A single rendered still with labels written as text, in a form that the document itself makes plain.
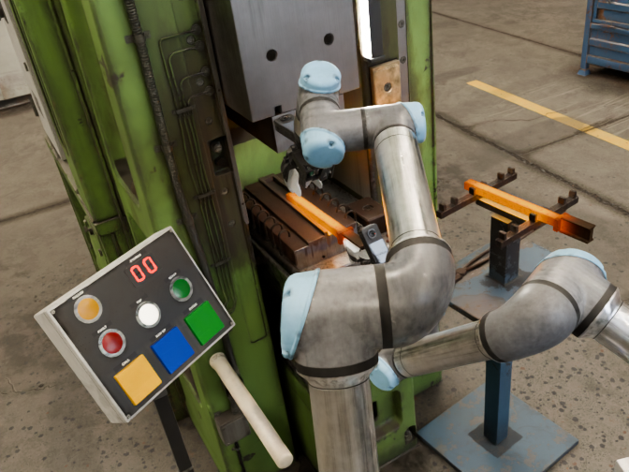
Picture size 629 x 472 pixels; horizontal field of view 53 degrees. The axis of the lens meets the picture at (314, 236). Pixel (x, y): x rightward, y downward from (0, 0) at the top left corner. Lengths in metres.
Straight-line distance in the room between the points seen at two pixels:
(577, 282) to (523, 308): 0.12
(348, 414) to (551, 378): 1.90
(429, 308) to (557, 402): 1.83
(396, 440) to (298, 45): 1.42
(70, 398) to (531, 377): 1.92
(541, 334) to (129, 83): 1.02
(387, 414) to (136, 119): 1.33
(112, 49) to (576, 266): 1.05
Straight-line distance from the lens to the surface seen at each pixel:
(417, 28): 1.89
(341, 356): 0.84
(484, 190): 1.86
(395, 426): 2.32
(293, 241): 1.75
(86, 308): 1.37
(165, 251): 1.47
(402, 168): 1.01
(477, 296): 1.90
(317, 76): 1.17
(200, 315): 1.48
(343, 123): 1.12
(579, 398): 2.67
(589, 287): 1.22
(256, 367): 2.06
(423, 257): 0.87
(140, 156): 1.59
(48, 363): 3.24
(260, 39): 1.47
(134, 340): 1.41
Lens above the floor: 1.92
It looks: 32 degrees down
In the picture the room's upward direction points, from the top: 8 degrees counter-clockwise
